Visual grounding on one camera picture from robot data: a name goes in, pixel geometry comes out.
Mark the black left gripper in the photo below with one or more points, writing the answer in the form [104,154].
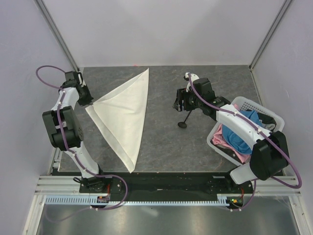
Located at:
[88,101]

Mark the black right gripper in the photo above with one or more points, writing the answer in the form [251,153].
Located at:
[182,94]

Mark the black metal spoon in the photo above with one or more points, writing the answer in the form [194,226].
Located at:
[183,124]

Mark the white cloth napkin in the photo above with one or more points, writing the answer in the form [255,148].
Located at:
[120,115]

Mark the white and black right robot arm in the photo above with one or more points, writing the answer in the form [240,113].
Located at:
[269,149]

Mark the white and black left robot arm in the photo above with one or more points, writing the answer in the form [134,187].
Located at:
[65,133]

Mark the pink cloth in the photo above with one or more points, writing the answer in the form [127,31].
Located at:
[219,141]

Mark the white plastic laundry basket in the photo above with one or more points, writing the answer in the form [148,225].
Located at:
[242,104]

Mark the blue cloth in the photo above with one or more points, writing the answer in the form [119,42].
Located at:
[239,128]

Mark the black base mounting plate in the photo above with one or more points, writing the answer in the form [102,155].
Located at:
[170,186]

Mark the black cloth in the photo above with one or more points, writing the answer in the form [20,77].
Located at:
[267,122]

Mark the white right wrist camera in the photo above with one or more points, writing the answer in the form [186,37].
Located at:
[190,77]

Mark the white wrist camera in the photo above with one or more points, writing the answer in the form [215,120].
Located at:
[73,79]
[190,77]

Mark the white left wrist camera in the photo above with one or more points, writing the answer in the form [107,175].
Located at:
[73,79]

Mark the grey slotted cable duct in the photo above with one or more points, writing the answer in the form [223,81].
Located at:
[103,201]

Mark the right aluminium frame post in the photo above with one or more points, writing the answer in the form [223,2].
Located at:
[270,33]

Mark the aluminium frame post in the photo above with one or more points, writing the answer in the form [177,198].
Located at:
[270,33]
[56,33]

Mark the left aluminium frame post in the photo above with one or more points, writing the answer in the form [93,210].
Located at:
[56,33]

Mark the aluminium front frame rails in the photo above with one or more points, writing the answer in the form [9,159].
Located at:
[65,185]

